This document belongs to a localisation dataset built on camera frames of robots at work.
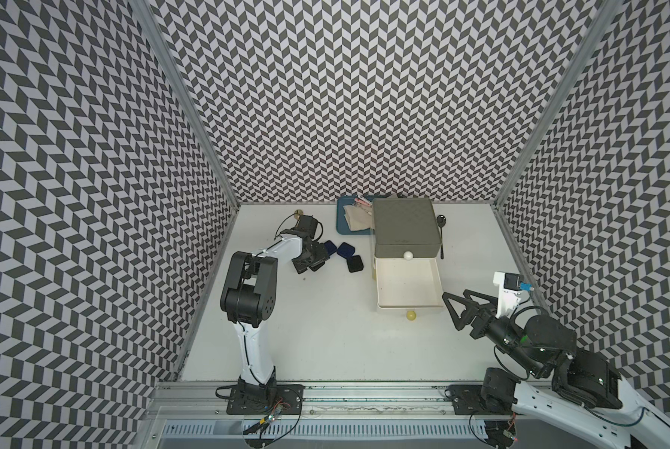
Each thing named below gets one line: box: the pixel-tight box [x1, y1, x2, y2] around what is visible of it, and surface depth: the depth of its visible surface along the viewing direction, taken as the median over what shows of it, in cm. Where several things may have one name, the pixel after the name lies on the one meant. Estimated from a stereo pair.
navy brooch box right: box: [336, 242, 356, 260], surface depth 105 cm
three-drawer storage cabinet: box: [371, 197, 445, 310], surface depth 90 cm
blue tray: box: [335, 194, 375, 235], surface depth 117 cm
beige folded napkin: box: [343, 202, 375, 232], surface depth 115 cm
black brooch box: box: [346, 254, 365, 274], surface depth 103 cm
